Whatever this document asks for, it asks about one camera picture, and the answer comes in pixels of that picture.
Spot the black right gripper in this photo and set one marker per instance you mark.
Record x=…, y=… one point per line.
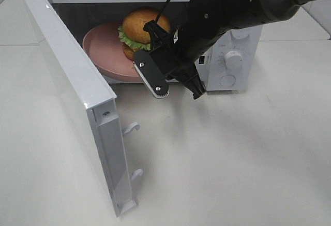
x=172, y=57

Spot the burger with lettuce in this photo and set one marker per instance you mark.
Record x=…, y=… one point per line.
x=131, y=33

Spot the round white door button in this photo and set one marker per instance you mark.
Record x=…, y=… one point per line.
x=228, y=80

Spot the pink round plate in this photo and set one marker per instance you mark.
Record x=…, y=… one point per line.
x=103, y=47

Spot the white microwave door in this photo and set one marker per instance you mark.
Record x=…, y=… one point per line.
x=89, y=103

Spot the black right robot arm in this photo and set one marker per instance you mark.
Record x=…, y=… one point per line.
x=225, y=15

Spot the lower white timer knob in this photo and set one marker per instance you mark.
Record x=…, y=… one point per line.
x=233, y=59

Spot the upper white power knob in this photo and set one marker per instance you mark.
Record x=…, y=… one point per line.
x=240, y=33

